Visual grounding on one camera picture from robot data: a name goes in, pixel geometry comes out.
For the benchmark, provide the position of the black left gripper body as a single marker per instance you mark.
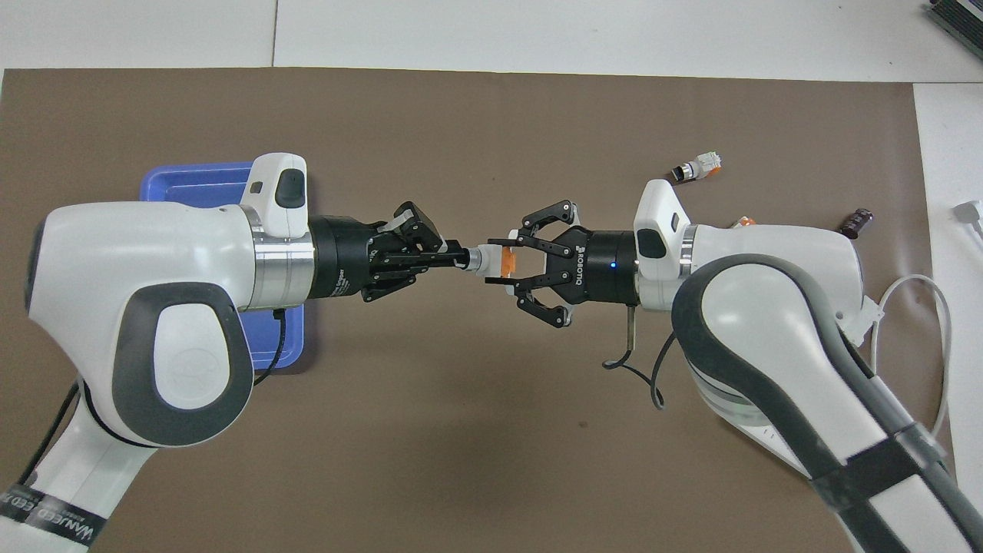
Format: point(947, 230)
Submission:
point(342, 257)

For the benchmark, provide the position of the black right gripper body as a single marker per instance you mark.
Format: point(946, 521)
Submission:
point(607, 265)

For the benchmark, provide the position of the white orange green knob switch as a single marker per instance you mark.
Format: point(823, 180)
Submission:
point(482, 259)

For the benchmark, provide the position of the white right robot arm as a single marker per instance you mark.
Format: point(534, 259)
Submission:
point(768, 261)

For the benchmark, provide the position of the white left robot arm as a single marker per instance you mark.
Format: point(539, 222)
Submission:
point(115, 253)

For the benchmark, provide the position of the blue plastic tray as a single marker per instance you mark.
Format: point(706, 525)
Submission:
point(192, 188)

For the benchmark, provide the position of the brown paper mat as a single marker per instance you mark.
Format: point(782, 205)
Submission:
point(461, 461)

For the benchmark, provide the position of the dark brown terminal block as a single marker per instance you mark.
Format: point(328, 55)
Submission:
point(857, 223)

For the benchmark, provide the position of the dark grey ribbed device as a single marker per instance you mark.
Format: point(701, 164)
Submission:
point(960, 15)

